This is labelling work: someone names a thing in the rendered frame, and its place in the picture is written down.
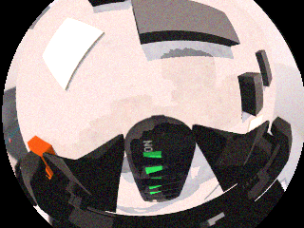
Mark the dark grey controller unit with white label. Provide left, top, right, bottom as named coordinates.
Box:
left=124, top=114, right=197, bottom=202

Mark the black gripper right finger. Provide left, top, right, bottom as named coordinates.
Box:
left=191, top=121, right=270, bottom=193

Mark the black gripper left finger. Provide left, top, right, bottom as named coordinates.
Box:
left=42, top=134, right=124, bottom=213

